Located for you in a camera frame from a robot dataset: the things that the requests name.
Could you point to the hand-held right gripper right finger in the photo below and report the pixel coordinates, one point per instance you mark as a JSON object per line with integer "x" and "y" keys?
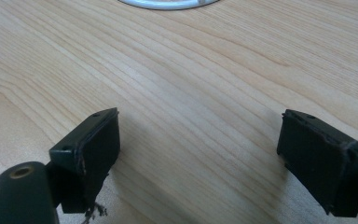
{"x": 320, "y": 161}

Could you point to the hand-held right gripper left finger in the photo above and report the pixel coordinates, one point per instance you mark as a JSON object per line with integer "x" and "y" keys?
{"x": 88, "y": 158}

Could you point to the white round plate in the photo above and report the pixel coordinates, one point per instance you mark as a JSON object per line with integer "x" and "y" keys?
{"x": 167, "y": 3}

